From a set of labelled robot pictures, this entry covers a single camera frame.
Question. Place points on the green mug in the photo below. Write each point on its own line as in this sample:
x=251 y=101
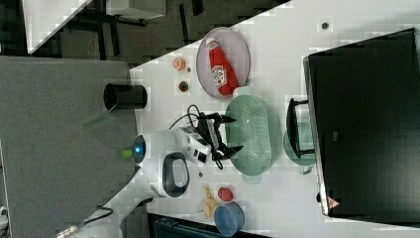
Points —
x=305 y=158

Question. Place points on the blue bowl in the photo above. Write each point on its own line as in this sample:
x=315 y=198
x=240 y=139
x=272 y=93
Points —
x=229 y=218

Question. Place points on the red ketchup bottle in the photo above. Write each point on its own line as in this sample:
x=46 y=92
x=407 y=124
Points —
x=222 y=72

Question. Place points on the black oven door handle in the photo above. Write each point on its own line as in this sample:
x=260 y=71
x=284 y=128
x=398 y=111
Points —
x=292 y=128

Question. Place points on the black toaster oven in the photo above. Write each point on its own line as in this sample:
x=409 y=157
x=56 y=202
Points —
x=364 y=107

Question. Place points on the red green toy fruit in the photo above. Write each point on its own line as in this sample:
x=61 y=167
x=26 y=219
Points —
x=183 y=86

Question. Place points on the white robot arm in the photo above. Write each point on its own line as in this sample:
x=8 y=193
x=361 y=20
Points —
x=162 y=158

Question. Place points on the green marker object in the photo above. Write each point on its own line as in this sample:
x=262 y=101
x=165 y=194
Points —
x=127 y=154

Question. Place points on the black cylinder post upper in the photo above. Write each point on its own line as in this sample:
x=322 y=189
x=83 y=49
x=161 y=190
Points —
x=124 y=97

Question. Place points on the green plastic strainer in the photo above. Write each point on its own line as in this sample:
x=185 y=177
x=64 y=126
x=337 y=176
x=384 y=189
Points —
x=256 y=130

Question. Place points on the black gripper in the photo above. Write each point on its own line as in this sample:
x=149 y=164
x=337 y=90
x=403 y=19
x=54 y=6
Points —
x=208 y=129

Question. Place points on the orange toy fruit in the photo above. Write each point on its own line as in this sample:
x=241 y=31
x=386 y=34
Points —
x=179 y=64

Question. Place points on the grey oval plate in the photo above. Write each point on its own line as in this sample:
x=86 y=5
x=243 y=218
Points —
x=236 y=52

